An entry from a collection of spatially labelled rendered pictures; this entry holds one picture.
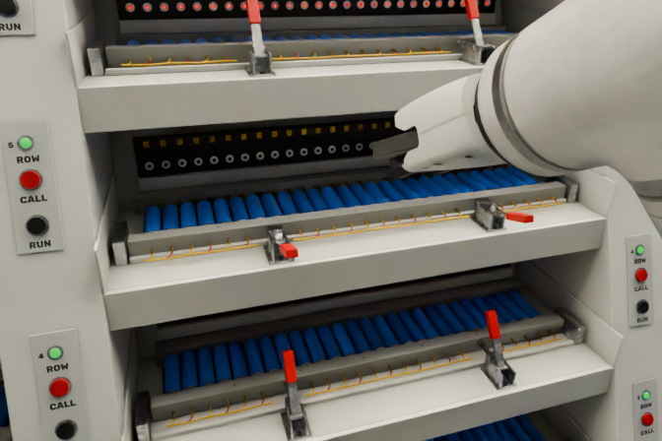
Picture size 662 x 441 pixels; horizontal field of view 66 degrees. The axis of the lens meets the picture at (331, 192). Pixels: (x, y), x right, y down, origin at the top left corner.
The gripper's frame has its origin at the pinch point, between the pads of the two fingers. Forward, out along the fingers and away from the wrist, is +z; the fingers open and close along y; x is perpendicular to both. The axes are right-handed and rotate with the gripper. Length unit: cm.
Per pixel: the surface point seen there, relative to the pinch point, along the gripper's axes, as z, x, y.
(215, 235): 17.7, 4.3, 18.1
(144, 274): 16.0, 7.4, 25.7
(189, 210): 23.6, 0.7, 20.6
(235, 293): 15.0, 10.8, 16.7
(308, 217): 17.9, 3.4, 7.2
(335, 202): 21.5, 1.8, 2.7
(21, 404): 15.1, 18.0, 37.6
